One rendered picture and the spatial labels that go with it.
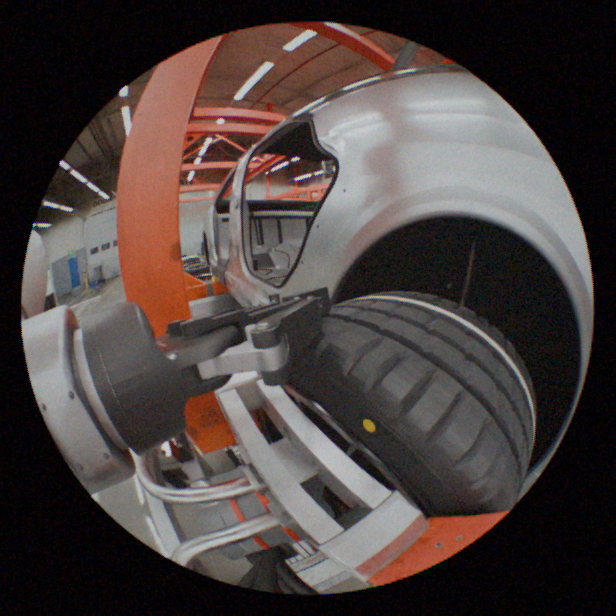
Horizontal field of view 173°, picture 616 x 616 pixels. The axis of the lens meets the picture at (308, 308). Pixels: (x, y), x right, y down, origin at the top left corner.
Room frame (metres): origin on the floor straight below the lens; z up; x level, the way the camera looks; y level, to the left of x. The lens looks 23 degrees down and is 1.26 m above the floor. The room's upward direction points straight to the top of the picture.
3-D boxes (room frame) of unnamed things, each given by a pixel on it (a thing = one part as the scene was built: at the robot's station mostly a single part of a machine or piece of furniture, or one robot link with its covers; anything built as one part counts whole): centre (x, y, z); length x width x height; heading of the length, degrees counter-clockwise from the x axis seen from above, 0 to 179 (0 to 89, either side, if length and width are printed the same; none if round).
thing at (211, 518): (0.04, 0.07, 0.85); 0.21 x 0.14 x 0.14; 125
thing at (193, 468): (0.35, 0.60, 0.44); 0.43 x 0.17 x 0.03; 35
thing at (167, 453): (0.10, 0.28, 0.93); 0.09 x 0.05 x 0.05; 125
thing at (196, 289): (2.19, 1.22, 0.69); 0.52 x 0.17 x 0.35; 125
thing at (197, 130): (2.78, 0.38, 2.55); 2.58 x 0.12 x 0.40; 125
